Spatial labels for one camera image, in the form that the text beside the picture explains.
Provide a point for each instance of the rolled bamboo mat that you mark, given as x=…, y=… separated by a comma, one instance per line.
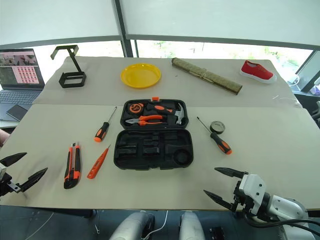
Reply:
x=207, y=76

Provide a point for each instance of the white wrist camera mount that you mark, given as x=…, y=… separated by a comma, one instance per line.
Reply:
x=252, y=183
x=2, y=171

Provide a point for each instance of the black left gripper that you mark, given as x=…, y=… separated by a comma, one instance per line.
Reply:
x=5, y=185

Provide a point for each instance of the open laptop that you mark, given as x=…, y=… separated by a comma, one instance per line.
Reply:
x=20, y=67

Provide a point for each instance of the small orange black screwdriver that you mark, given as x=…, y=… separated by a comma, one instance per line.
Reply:
x=102, y=131

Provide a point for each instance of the orange black utility knife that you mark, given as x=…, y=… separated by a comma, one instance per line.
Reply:
x=75, y=165

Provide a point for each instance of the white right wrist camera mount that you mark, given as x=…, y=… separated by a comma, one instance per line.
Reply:
x=252, y=183

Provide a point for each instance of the black electrical tape roll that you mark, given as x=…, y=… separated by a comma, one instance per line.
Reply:
x=214, y=128

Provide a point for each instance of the orange black tape measure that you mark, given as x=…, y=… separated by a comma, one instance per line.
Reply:
x=135, y=107

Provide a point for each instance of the grey rounded shape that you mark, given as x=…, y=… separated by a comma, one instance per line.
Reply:
x=130, y=226
x=191, y=226

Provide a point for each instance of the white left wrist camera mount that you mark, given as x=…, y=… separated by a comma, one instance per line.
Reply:
x=2, y=171

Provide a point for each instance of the black tool case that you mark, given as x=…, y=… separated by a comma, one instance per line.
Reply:
x=152, y=160

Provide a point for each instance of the black chair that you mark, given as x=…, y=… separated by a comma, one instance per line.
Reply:
x=306, y=102

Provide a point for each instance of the black metal stand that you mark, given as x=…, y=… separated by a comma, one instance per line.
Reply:
x=72, y=80

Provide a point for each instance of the red canvas shoe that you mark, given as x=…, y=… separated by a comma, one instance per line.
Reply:
x=256, y=71

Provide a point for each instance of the person in black shirt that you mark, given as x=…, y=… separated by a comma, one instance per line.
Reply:
x=3, y=137

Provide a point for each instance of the orange voltage tester pen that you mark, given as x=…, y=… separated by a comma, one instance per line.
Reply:
x=97, y=165

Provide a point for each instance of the yellow plastic plate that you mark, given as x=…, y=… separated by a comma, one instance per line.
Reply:
x=140, y=76

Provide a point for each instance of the large orange black screwdriver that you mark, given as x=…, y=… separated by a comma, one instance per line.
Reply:
x=220, y=143

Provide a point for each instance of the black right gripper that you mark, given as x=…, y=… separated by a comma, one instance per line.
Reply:
x=243, y=203

